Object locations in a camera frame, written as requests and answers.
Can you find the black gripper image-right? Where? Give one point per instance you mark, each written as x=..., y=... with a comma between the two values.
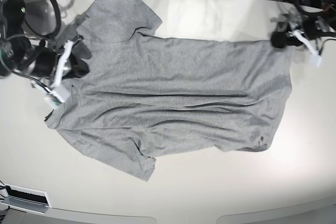
x=310, y=28

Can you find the white wrist camera mount image-right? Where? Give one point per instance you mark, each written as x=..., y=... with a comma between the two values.
x=315, y=57

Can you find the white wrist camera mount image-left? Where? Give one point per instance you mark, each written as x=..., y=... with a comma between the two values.
x=54, y=90

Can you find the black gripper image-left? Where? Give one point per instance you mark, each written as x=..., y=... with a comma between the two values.
x=45, y=64

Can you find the grey t-shirt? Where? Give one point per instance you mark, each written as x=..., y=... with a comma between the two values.
x=146, y=97

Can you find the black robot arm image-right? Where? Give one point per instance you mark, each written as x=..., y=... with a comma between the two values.
x=311, y=9

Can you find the silver cable tray slot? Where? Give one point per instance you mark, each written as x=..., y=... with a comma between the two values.
x=25, y=199

